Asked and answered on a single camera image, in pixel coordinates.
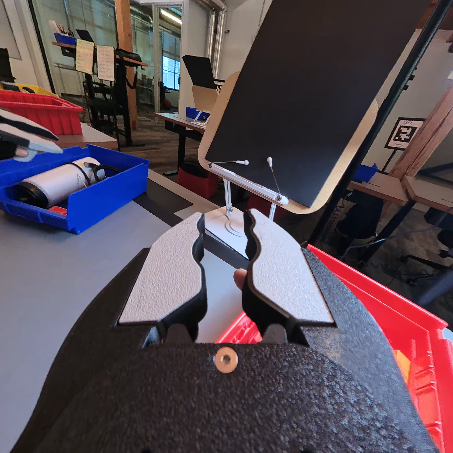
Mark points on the long red ribbed bin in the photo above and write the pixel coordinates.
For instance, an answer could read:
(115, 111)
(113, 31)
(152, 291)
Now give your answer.
(46, 113)

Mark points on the black board on white stand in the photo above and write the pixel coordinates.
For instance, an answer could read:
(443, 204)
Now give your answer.
(300, 88)

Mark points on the wooden desk with black legs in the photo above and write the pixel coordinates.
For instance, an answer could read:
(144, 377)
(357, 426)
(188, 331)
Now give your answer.
(177, 120)

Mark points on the person's left hand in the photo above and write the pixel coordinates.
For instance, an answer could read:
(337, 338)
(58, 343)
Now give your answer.
(22, 153)

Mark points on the wooden standing desk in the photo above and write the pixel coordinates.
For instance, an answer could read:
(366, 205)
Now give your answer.
(134, 63)

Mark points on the wooden post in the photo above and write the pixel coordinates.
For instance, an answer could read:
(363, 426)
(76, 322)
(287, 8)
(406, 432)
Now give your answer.
(124, 21)

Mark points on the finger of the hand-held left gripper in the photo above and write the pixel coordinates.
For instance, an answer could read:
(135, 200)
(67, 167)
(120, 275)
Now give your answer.
(39, 144)
(9, 114)

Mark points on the small marker sign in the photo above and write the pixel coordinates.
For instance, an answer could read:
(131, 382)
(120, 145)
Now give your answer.
(405, 133)

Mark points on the white cylinder with black cap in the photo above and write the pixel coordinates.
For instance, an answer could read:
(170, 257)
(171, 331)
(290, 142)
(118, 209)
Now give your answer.
(56, 182)

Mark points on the orange plastic strip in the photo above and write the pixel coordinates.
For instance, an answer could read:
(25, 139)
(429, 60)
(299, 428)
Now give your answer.
(401, 366)

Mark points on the paper flip chart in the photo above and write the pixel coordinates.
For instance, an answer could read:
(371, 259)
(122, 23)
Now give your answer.
(105, 63)
(85, 56)

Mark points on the red plastic bin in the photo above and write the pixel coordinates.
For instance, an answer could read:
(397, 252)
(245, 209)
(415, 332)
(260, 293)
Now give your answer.
(407, 318)

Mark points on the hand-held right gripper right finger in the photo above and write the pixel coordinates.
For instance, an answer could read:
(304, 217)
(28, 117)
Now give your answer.
(286, 283)

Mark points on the yellow plastic bin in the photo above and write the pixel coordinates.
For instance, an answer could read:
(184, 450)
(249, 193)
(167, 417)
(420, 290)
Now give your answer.
(32, 90)

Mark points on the blue plastic bin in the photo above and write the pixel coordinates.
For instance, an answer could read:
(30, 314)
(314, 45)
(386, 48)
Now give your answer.
(106, 205)

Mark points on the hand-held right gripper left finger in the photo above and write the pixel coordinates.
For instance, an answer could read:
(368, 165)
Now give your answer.
(166, 279)

